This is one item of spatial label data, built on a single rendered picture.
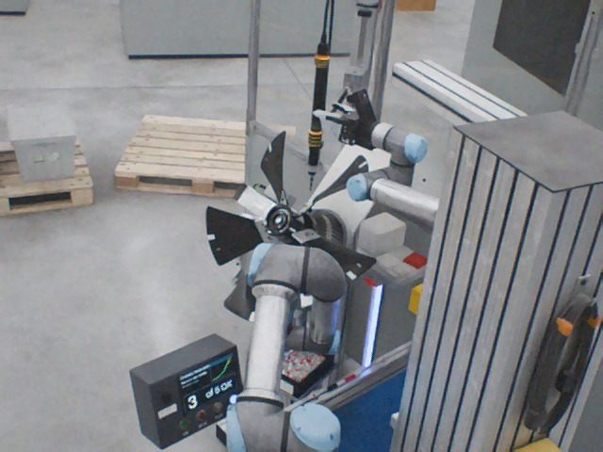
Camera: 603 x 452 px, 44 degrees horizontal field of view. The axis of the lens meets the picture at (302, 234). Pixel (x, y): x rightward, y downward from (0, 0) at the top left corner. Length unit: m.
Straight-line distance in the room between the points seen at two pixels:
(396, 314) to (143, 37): 5.01
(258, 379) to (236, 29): 6.30
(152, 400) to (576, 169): 1.13
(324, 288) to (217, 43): 6.13
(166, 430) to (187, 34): 6.19
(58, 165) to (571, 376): 4.16
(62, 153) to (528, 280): 4.17
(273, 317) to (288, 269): 0.13
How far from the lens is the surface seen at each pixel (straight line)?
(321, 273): 1.89
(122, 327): 4.07
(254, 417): 1.77
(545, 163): 1.24
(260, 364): 1.82
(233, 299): 2.59
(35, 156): 5.11
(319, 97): 2.32
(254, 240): 2.71
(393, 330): 3.51
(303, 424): 1.76
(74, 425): 3.58
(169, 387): 1.90
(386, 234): 3.08
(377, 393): 2.67
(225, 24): 7.84
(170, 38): 7.82
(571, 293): 1.33
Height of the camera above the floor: 2.52
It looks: 31 degrees down
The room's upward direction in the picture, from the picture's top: 5 degrees clockwise
